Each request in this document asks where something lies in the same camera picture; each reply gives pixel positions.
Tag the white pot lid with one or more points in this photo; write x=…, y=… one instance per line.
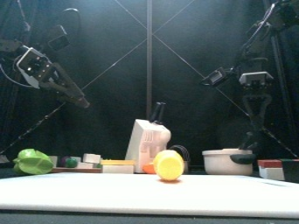
x=226, y=150

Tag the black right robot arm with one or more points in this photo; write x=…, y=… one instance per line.
x=281, y=17

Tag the red and white block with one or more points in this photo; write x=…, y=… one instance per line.
x=271, y=169

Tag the dark box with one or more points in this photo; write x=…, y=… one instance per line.
x=291, y=172

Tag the white toy block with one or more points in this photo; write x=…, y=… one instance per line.
x=84, y=165
x=54, y=161
x=91, y=158

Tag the purple toy food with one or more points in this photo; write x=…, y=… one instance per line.
x=62, y=161

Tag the green toy ball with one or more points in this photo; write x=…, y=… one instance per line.
x=71, y=163

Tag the green bell pepper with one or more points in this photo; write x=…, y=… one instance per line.
x=32, y=163

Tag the white knife block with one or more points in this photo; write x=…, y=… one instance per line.
x=144, y=143

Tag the brown wooden tray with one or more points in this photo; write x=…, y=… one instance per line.
x=76, y=170

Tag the yellow and white block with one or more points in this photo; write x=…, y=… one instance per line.
x=118, y=166

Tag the yellow toy lemon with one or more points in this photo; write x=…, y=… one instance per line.
x=170, y=166

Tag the orange toy food piece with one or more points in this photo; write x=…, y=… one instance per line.
x=148, y=169

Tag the white cutting board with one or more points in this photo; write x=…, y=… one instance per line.
x=147, y=195

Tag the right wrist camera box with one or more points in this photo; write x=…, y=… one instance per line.
x=217, y=76

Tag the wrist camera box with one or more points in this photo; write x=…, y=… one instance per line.
x=58, y=40
x=217, y=76

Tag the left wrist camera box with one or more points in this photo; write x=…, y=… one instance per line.
x=58, y=40

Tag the grey vertical frame pole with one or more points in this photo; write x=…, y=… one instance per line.
x=148, y=58

